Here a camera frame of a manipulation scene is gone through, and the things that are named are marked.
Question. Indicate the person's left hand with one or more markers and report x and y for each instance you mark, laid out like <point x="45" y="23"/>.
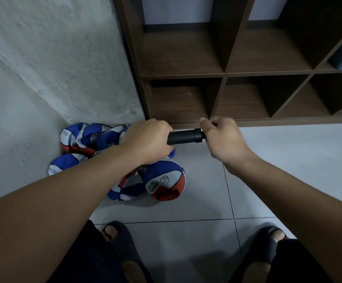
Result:
<point x="147" y="141"/>

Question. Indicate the person's right hand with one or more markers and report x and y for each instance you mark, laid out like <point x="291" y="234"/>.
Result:
<point x="227" y="144"/>

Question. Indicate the black hand pump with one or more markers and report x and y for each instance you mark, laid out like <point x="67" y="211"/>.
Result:
<point x="186" y="136"/>

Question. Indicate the brown wooden cubby shelf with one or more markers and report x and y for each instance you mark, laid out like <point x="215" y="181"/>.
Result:
<point x="183" y="56"/>

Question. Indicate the person's left forearm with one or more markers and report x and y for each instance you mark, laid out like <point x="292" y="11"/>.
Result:
<point x="47" y="218"/>

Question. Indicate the person's right forearm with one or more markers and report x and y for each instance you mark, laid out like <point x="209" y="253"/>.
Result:
<point x="307" y="215"/>

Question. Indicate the person's left foot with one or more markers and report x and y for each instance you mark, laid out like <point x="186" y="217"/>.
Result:
<point x="111" y="231"/>

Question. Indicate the black sandal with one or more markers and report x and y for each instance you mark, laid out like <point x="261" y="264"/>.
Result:
<point x="265" y="247"/>
<point x="129" y="244"/>

